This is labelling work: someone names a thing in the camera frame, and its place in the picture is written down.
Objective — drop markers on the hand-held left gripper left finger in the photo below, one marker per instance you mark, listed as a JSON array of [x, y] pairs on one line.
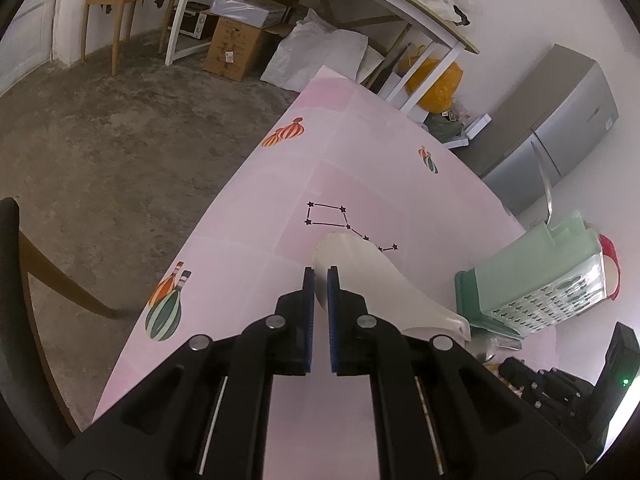
[[310, 310]]

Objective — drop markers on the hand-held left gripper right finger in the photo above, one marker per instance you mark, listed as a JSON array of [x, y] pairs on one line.
[[333, 310]]

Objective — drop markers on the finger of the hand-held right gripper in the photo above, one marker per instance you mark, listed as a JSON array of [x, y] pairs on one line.
[[545, 390]]

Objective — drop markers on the white plastic spoon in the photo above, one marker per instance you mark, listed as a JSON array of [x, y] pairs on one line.
[[360, 270]]

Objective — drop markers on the green plastic utensil holder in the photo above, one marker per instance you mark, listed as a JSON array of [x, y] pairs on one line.
[[525, 270]]

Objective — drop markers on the metal spoon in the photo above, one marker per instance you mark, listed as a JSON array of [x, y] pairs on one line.
[[487, 347]]

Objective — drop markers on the pink printed tablecloth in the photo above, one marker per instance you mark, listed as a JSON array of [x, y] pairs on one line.
[[300, 160]]

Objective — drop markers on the long metal utensil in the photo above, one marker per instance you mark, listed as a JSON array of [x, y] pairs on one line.
[[542, 180]]

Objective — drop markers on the yellow plastic bag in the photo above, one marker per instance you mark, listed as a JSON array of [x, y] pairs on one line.
[[435, 85]]

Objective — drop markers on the white sack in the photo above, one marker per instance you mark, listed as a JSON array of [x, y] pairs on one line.
[[310, 55]]

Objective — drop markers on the grey refrigerator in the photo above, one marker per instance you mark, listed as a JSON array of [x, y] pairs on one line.
[[550, 110]]

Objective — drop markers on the brown cardboard box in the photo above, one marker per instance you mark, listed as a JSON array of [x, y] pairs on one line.
[[232, 45]]

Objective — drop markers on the plastic-wrapped white box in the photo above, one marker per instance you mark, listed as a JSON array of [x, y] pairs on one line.
[[245, 7]]

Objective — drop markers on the white toaster oven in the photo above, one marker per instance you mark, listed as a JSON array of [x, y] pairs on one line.
[[190, 22]]

